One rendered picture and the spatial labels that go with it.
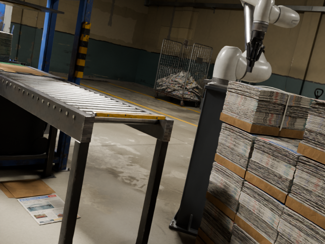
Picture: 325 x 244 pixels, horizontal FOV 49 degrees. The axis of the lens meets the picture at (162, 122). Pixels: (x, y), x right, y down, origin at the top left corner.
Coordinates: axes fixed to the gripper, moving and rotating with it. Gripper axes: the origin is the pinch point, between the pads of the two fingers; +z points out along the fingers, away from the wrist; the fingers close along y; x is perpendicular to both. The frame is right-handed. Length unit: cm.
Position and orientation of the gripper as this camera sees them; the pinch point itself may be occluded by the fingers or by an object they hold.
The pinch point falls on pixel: (250, 66)
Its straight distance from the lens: 222.7
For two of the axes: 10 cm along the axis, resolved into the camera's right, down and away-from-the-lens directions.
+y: 9.0, 1.1, 4.3
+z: -2.0, 9.7, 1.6
